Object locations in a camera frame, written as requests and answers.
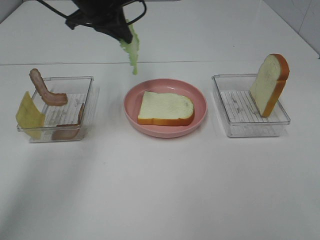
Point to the green lettuce leaf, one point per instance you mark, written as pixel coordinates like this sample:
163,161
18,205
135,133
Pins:
132,49

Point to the yellow cheese slice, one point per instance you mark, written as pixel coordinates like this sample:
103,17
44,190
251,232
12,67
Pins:
28,117

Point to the clear left ingredient container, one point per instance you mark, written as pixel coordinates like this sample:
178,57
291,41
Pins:
79,90

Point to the pink round plate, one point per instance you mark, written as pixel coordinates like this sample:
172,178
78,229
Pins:
133,100

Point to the bacon strip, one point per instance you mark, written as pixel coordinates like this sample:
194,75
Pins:
50,98
68,131

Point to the clear right bread container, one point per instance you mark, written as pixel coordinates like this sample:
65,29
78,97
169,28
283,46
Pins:
238,112

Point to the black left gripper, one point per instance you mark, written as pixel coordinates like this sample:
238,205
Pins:
106,15

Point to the bread slice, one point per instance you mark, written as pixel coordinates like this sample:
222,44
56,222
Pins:
165,109
269,83

